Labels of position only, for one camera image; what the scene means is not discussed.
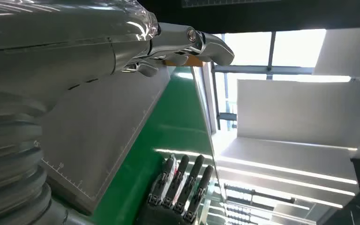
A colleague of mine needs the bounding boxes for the green conveyor belt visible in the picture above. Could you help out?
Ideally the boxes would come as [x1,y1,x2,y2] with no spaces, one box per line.
[91,67,218,225]

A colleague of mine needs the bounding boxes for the aluminium conveyor frame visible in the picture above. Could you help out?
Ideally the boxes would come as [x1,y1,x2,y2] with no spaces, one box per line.
[192,64,228,201]

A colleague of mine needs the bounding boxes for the brown cardboard delivery box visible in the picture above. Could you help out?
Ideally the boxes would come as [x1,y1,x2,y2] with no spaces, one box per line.
[164,56,205,68]

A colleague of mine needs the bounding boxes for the dark window frame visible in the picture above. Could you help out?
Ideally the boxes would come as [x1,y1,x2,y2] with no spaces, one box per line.
[210,31,316,131]

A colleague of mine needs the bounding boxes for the grey machine weighing platform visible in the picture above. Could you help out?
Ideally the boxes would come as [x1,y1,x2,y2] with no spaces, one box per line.
[40,65,176,216]

